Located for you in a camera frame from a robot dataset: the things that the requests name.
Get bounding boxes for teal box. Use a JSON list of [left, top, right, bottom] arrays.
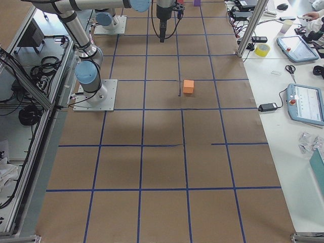
[[309, 149, 324, 187]]

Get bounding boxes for person hand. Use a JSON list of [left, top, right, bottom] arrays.
[[302, 12, 319, 21]]

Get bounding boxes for purple foam block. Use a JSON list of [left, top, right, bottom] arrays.
[[193, 0, 201, 7]]

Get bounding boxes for orange foam block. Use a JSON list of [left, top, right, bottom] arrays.
[[183, 79, 194, 94]]

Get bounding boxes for lower teach pendant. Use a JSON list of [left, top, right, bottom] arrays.
[[286, 84, 323, 126]]

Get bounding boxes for coiled black cable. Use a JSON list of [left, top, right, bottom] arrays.
[[18, 106, 38, 127]]

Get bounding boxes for black power adapter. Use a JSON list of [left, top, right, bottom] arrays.
[[258, 103, 278, 112]]

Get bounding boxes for black scissors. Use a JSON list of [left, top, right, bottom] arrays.
[[285, 65, 296, 84]]

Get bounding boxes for white paper cup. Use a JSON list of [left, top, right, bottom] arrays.
[[280, 19, 294, 34]]

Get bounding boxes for plastic bags of screws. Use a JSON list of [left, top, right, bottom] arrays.
[[298, 132, 323, 154]]

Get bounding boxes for upper teach pendant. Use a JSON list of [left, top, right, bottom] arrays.
[[276, 35, 319, 63]]

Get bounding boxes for brown paper table cover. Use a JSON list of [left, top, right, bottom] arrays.
[[36, 1, 294, 242]]

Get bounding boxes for yellow tape roll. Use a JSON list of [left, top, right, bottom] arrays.
[[255, 43, 270, 57]]

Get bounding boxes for aluminium frame rail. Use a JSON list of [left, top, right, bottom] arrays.
[[1, 48, 54, 110]]

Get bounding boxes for teach pendant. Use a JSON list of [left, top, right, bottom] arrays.
[[276, 35, 319, 63], [286, 84, 323, 126]]

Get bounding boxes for aluminium frame post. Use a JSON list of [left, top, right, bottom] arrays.
[[236, 0, 267, 58]]

